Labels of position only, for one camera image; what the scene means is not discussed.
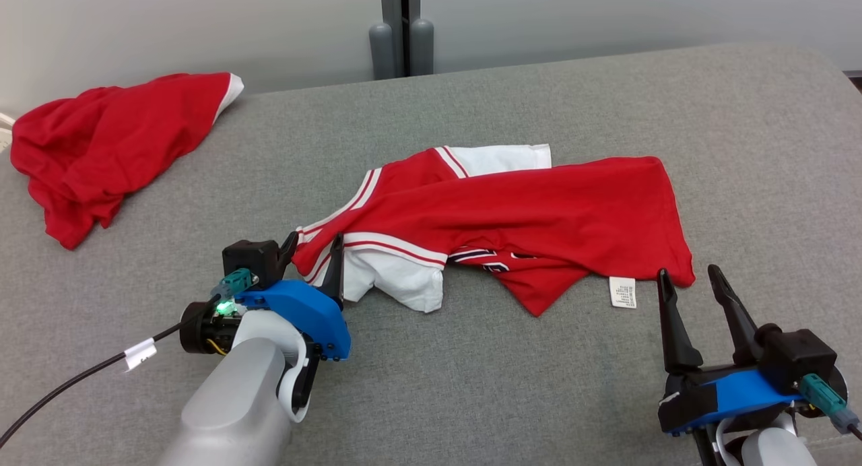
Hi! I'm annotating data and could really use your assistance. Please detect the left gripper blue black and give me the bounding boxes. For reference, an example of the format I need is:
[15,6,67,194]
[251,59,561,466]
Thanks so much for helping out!
[234,231,352,361]

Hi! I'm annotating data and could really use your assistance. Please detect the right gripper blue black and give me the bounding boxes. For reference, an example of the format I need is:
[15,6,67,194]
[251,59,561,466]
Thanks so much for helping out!
[657,264,807,437]

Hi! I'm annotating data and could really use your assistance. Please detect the red white basketball jersey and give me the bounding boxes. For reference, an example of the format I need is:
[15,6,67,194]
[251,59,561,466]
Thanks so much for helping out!
[293,144,696,317]

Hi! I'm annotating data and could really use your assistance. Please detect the red shorts with white stripe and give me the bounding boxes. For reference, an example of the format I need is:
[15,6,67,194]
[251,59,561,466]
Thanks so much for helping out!
[10,72,244,251]

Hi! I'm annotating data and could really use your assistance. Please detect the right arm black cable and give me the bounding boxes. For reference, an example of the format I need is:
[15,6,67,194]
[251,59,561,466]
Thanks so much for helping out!
[799,374,862,442]

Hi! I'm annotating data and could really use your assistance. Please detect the grey partition post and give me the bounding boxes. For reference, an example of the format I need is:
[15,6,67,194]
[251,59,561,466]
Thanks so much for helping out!
[368,0,435,81]

